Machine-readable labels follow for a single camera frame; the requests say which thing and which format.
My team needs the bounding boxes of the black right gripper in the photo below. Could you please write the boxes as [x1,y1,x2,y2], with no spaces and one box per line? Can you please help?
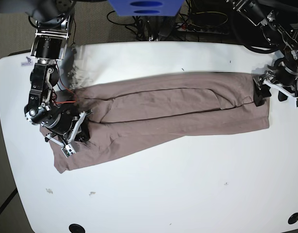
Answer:
[43,110,93,146]

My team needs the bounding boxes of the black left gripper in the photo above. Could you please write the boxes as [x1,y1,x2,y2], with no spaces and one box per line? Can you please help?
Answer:
[253,68,298,107]

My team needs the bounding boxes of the mauve T-shirt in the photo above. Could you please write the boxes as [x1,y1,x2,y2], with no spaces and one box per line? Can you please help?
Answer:
[50,72,270,173]

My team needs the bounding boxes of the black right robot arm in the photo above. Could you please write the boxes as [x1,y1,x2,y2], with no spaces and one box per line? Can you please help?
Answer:
[0,0,91,146]

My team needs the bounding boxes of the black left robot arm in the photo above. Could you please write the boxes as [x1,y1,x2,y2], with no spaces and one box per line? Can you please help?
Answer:
[229,0,298,108]

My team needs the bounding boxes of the small purple logo sticker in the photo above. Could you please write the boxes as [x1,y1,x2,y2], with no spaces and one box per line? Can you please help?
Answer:
[21,56,34,67]

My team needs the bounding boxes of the black power strip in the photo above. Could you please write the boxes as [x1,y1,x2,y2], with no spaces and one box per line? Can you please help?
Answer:
[175,23,230,35]

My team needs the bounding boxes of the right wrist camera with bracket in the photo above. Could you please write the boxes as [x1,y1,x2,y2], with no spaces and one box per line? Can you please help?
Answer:
[45,110,93,158]

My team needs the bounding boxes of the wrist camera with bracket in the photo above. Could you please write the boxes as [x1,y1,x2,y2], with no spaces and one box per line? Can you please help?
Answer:
[252,69,298,109]
[45,110,93,158]

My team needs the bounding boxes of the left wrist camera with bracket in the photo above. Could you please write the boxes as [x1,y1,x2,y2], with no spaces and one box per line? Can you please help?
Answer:
[252,69,298,109]

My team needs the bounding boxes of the black table cable grommet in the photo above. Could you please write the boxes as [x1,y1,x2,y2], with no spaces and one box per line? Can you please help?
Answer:
[288,212,298,225]

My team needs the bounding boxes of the blue plastic mount plate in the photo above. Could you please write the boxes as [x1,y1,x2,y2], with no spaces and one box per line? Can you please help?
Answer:
[108,0,184,17]

